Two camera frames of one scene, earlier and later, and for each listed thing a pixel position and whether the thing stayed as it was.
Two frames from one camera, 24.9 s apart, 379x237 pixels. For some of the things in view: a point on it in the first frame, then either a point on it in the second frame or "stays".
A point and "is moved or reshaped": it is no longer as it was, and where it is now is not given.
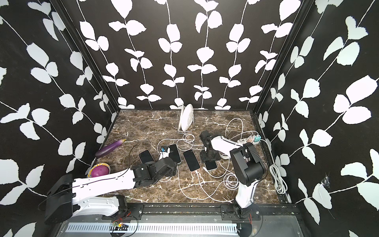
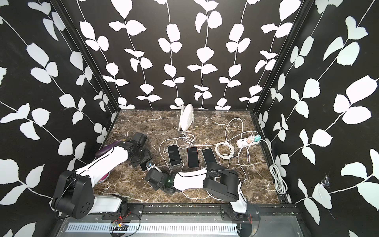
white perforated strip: x=185 y=227 stays
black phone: x=173 y=153 stays
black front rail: x=240 y=212 stays
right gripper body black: x=206 y=155 -> x=154 y=187
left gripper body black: x=171 y=173 -> x=143 y=155
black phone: x=191 y=160 is moved or reshaped
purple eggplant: x=110 y=147 stays
